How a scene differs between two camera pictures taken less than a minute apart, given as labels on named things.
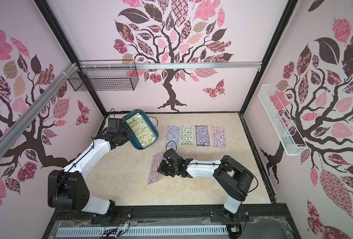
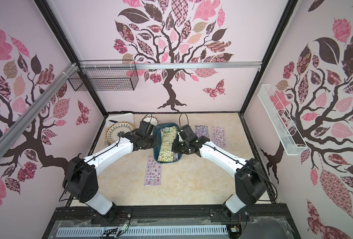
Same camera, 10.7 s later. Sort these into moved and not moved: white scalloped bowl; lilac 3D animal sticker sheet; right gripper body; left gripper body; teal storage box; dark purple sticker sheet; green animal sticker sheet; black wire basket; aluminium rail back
Moved: teal storage box; green animal sticker sheet; right gripper body; left gripper body
Not moved: dark purple sticker sheet; lilac 3D animal sticker sheet; aluminium rail back; black wire basket; white scalloped bowl
